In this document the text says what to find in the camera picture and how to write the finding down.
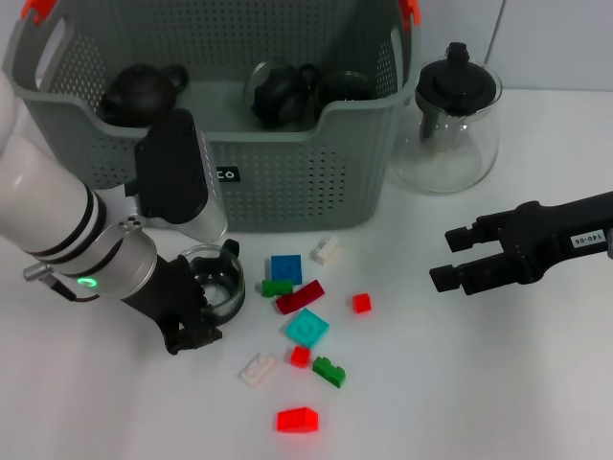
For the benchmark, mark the white toy brick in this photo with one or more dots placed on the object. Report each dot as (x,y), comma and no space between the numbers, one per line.
(325,250)

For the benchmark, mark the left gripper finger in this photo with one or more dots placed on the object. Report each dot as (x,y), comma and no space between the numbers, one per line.
(191,340)

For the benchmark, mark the teal square flat brick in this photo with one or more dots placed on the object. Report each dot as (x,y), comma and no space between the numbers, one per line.
(307,328)

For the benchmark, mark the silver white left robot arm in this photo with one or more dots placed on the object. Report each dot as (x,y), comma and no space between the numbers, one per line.
(43,191)

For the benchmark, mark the green toy brick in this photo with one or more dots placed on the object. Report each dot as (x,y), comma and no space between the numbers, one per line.
(278,288)
(329,373)

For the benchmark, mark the black clay teapot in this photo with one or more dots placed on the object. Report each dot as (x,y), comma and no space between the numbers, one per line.
(139,93)

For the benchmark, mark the small red toy brick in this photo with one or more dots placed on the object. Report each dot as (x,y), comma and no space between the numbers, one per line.
(362,303)
(301,357)

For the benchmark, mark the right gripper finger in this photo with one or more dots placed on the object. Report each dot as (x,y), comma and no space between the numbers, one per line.
(479,232)
(479,275)

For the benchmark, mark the clear glass teapot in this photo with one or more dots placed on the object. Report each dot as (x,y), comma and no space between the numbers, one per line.
(440,163)

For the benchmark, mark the grey-green perforated storage bin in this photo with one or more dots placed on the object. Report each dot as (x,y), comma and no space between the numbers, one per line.
(311,182)

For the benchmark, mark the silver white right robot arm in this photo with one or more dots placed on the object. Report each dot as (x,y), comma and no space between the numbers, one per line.
(610,244)

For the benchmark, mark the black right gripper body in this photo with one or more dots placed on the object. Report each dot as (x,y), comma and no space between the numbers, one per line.
(565,232)

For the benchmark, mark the black glass teapot lid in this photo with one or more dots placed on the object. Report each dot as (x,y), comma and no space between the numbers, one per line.
(455,81)

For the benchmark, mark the glass teacup black sleeve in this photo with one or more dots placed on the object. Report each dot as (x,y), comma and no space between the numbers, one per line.
(232,287)
(278,96)
(345,88)

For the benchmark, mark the large red toy brick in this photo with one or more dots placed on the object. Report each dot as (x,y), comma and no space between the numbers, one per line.
(297,420)

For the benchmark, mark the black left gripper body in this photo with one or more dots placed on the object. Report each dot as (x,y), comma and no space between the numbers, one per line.
(167,297)

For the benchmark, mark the translucent white brick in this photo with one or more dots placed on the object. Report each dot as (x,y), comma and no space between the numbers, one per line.
(257,370)

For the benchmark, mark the blue square flat brick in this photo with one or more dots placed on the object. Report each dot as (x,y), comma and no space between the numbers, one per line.
(287,266)

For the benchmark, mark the dark red long brick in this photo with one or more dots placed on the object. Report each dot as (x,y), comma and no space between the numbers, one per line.
(301,297)

